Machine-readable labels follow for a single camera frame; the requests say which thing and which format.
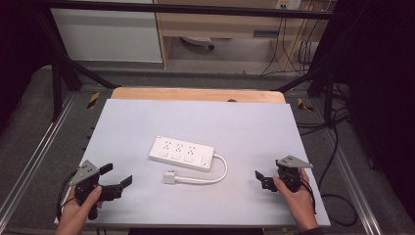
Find white plug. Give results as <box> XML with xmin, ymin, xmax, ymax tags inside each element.
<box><xmin>162</xmin><ymin>169</ymin><xmax>177</xmax><ymax>186</ymax></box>

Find white power strip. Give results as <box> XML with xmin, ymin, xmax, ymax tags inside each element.
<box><xmin>149</xmin><ymin>135</ymin><xmax>215</xmax><ymax>172</ymax></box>

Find person's left hand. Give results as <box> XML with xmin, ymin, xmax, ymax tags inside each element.
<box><xmin>56</xmin><ymin>185</ymin><xmax>104</xmax><ymax>229</ymax></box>

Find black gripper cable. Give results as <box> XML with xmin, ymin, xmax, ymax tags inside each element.
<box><xmin>55</xmin><ymin>169</ymin><xmax>80</xmax><ymax>223</ymax></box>
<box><xmin>300</xmin><ymin>177</ymin><xmax>318</xmax><ymax>215</ymax></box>

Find yellow black tape strip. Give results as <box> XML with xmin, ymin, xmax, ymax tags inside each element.
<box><xmin>296</xmin><ymin>97</ymin><xmax>315</xmax><ymax>113</ymax></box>
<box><xmin>85</xmin><ymin>91</ymin><xmax>101</xmax><ymax>111</ymax></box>

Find black metal frame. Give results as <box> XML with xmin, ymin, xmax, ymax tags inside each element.
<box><xmin>33</xmin><ymin>1</ymin><xmax>350</xmax><ymax>129</ymax></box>

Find black curtain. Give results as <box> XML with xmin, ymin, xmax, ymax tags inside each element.
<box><xmin>335</xmin><ymin>0</ymin><xmax>415</xmax><ymax>224</ymax></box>
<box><xmin>0</xmin><ymin>0</ymin><xmax>54</xmax><ymax>126</ymax></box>

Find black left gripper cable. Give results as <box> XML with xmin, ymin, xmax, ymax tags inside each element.
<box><xmin>55</xmin><ymin>169</ymin><xmax>80</xmax><ymax>223</ymax></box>

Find white power strip cable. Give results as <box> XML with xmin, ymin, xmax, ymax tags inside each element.
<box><xmin>174</xmin><ymin>153</ymin><xmax>229</xmax><ymax>186</ymax></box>

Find black floor cable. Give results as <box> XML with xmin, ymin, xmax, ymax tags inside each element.
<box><xmin>297</xmin><ymin>81</ymin><xmax>359</xmax><ymax>228</ymax></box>

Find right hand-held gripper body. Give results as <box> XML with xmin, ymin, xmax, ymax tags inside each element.
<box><xmin>275</xmin><ymin>155</ymin><xmax>314</xmax><ymax>193</ymax></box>

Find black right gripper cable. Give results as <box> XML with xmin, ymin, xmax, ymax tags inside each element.
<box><xmin>300</xmin><ymin>177</ymin><xmax>318</xmax><ymax>215</ymax></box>

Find wooden table board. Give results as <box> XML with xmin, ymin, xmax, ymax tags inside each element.
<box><xmin>110</xmin><ymin>86</ymin><xmax>288</xmax><ymax>105</ymax></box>

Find white chair base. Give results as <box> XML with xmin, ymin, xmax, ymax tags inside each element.
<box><xmin>179</xmin><ymin>35</ymin><xmax>216</xmax><ymax>52</ymax></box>

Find light wooden desk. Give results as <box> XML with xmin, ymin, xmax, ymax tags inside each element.
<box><xmin>153</xmin><ymin>0</ymin><xmax>331</xmax><ymax>71</ymax></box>

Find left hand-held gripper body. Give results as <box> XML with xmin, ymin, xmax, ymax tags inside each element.
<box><xmin>69</xmin><ymin>160</ymin><xmax>123</xmax><ymax>221</ymax></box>

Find white wall socket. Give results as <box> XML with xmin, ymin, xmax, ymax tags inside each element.
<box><xmin>275</xmin><ymin>0</ymin><xmax>303</xmax><ymax>11</ymax></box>

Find white cabinet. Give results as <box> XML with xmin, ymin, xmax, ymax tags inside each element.
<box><xmin>50</xmin><ymin>7</ymin><xmax>163</xmax><ymax>64</ymax></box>

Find black hanging cables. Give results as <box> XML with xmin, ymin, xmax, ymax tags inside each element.
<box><xmin>259</xmin><ymin>9</ymin><xmax>325</xmax><ymax>77</ymax></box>

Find person's right hand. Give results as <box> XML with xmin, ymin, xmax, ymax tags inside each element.
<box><xmin>272</xmin><ymin>167</ymin><xmax>320</xmax><ymax>231</ymax></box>

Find aluminium floor rail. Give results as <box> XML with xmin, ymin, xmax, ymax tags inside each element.
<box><xmin>320</xmin><ymin>126</ymin><xmax>384</xmax><ymax>235</ymax></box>
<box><xmin>0</xmin><ymin>92</ymin><xmax>76</xmax><ymax>217</ymax></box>

